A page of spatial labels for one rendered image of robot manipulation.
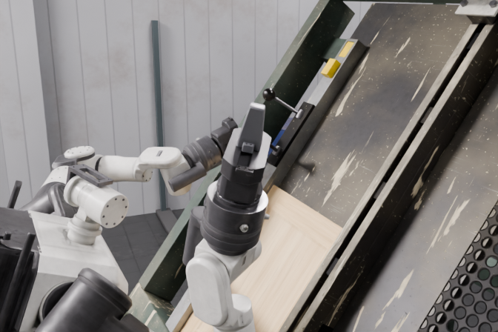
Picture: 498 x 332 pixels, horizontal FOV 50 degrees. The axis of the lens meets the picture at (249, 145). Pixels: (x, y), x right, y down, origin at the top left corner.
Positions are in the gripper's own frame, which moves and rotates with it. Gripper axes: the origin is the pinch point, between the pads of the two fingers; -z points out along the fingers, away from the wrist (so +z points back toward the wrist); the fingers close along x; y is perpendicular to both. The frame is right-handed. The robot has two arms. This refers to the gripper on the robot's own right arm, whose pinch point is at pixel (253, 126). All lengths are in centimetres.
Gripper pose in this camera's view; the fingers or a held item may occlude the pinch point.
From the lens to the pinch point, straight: 71.1
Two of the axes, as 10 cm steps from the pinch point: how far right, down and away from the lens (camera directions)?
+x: 1.3, -4.4, 8.9
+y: 9.7, 2.3, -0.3
